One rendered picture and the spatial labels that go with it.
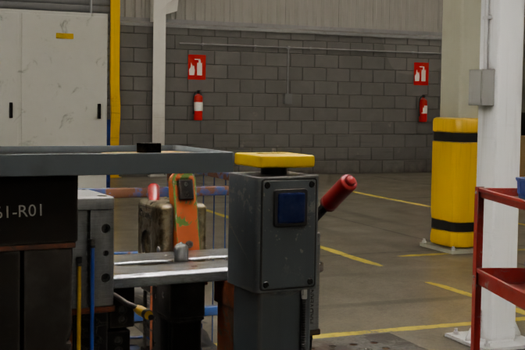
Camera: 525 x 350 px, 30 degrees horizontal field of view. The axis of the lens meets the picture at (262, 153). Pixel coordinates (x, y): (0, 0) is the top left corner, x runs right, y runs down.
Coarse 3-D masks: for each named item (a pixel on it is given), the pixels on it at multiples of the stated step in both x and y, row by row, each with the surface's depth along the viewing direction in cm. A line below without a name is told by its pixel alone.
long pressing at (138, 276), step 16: (128, 256) 132; (144, 256) 132; (160, 256) 133; (192, 256) 133; (208, 256) 133; (224, 256) 134; (128, 272) 120; (144, 272) 118; (160, 272) 119; (176, 272) 119; (192, 272) 120; (208, 272) 121; (224, 272) 122
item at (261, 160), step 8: (240, 152) 98; (248, 152) 98; (256, 152) 99; (264, 152) 99; (272, 152) 99; (280, 152) 99; (288, 152) 100; (240, 160) 97; (248, 160) 95; (256, 160) 94; (264, 160) 93; (272, 160) 94; (280, 160) 94; (288, 160) 94; (296, 160) 95; (304, 160) 95; (312, 160) 96; (264, 168) 96; (272, 168) 96; (280, 168) 96
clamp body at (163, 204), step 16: (144, 208) 149; (160, 208) 143; (144, 224) 149; (160, 224) 143; (144, 240) 150; (160, 240) 143; (144, 288) 150; (144, 304) 151; (144, 320) 151; (144, 336) 151
